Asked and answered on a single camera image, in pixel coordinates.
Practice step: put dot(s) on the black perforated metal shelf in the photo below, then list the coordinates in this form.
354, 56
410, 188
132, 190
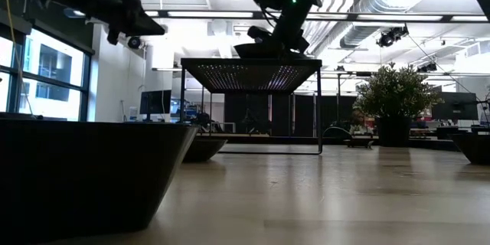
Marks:
252, 76

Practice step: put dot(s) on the glossy black shaped plate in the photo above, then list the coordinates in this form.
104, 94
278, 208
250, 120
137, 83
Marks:
256, 50

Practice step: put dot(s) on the long ceiling light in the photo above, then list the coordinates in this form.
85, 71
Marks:
210, 14

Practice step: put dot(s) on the black oval plate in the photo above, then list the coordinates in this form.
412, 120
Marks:
203, 149

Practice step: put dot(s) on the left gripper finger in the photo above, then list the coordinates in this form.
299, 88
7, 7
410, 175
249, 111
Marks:
145, 27

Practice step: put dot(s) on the black plate with slanted sides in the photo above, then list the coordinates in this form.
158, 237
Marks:
76, 168

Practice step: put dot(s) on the black computer monitor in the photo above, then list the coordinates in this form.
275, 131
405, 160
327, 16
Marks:
155, 101
455, 105

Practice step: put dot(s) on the black ceiling camera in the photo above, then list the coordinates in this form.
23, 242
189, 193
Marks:
134, 42
386, 38

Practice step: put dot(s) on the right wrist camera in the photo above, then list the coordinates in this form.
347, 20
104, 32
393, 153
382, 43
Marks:
258, 33

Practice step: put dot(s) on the silver ventilation duct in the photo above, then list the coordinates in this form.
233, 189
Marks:
363, 27

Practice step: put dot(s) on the potted green plant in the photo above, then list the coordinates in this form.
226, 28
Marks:
394, 92

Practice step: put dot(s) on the black square plate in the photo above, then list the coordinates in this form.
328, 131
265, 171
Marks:
474, 147

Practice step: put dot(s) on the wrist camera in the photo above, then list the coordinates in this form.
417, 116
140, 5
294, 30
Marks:
113, 36
258, 33

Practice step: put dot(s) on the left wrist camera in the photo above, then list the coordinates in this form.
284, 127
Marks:
113, 36

